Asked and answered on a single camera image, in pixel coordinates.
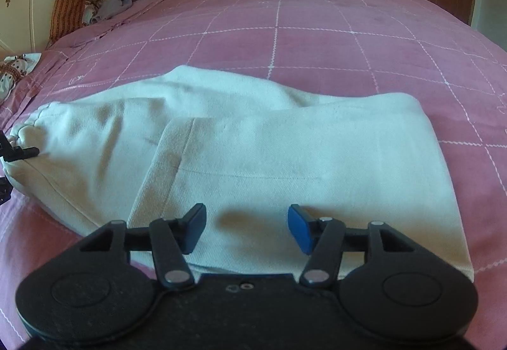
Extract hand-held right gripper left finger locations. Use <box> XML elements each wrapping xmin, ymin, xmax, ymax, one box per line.
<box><xmin>77</xmin><ymin>203</ymin><xmax>208</xmax><ymax>290</ymax></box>

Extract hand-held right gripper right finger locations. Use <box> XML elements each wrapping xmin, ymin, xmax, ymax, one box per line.
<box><xmin>288</xmin><ymin>204</ymin><xmax>421</xmax><ymax>289</ymax></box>

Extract white pants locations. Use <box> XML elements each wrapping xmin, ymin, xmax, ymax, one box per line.
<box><xmin>2</xmin><ymin>65</ymin><xmax>475</xmax><ymax>284</ymax></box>

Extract patterned white pillow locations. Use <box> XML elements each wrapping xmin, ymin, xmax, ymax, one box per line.
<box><xmin>81</xmin><ymin>0</ymin><xmax>107</xmax><ymax>26</ymax></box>
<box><xmin>0</xmin><ymin>53</ymin><xmax>43</xmax><ymax>102</ymax></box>

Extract orange striped pillow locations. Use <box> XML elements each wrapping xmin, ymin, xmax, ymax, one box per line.
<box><xmin>48</xmin><ymin>0</ymin><xmax>90</xmax><ymax>45</ymax></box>

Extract grey lilac cloth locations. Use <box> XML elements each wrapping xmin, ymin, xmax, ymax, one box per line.
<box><xmin>89</xmin><ymin>0</ymin><xmax>158</xmax><ymax>23</ymax></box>

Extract bed with pink checked sheet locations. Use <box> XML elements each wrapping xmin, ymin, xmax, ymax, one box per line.
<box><xmin>0</xmin><ymin>0</ymin><xmax>507</xmax><ymax>350</ymax></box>

